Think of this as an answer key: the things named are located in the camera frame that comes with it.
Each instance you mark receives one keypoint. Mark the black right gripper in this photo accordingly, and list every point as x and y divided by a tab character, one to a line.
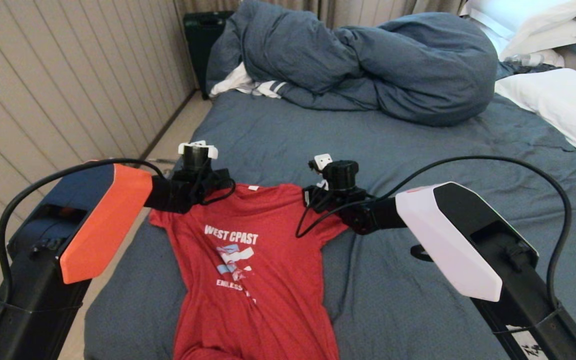
340	175

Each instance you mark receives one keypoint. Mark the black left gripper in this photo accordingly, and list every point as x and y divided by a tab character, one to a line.
193	187

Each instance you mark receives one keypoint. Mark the red printed t-shirt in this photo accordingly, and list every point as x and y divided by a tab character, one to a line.
268	320

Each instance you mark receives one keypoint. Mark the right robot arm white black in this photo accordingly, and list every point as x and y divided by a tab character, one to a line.
448	240

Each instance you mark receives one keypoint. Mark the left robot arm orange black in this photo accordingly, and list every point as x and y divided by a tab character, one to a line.
98	230

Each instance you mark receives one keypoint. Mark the white striped garment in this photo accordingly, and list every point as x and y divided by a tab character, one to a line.
233	82

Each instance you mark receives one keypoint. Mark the crumpled blue duvet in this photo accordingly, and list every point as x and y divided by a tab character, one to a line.
418	72

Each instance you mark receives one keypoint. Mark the black suitcase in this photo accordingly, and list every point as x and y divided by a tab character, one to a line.
200	47

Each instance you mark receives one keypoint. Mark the clear plastic bottle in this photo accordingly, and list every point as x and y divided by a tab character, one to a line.
522	60

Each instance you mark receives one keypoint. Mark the large white pillow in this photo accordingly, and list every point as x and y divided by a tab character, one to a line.
568	102

